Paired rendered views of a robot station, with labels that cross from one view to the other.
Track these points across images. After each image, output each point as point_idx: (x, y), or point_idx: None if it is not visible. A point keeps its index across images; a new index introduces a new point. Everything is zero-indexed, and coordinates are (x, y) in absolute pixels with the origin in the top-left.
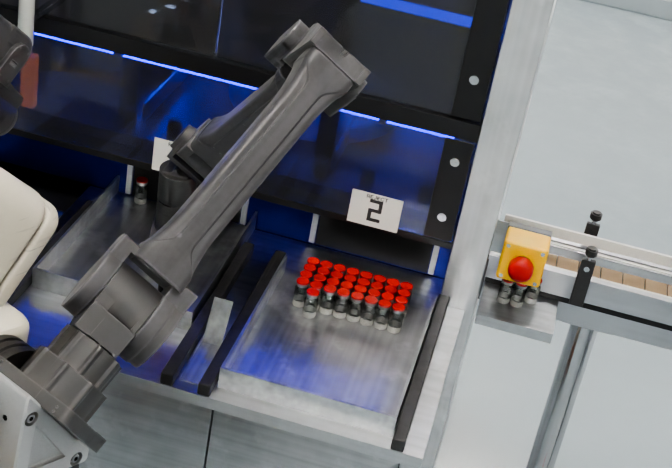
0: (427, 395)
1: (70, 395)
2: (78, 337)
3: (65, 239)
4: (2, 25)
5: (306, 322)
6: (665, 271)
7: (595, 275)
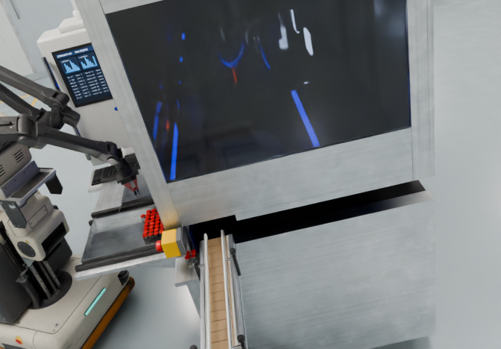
0: (112, 265)
1: None
2: None
3: None
4: (45, 97)
5: (141, 225)
6: (207, 290)
7: (209, 274)
